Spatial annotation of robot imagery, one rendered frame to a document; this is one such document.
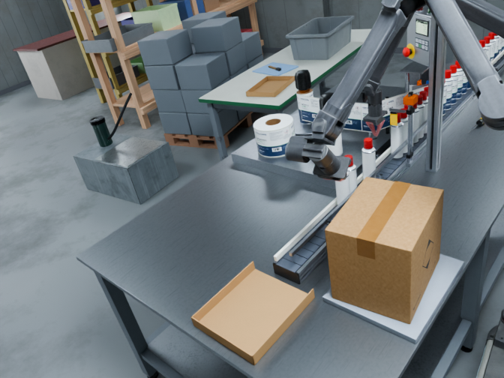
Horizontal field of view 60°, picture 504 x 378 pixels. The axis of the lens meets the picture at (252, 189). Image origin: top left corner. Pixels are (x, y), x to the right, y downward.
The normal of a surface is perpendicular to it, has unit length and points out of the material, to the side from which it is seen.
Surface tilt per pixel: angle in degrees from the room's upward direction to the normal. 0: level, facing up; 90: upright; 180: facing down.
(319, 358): 0
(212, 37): 90
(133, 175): 90
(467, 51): 52
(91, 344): 0
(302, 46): 95
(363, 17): 90
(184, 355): 0
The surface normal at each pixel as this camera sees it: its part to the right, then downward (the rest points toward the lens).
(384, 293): -0.56, 0.51
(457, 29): -0.51, -0.16
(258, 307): -0.18, -0.84
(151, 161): 0.81, 0.18
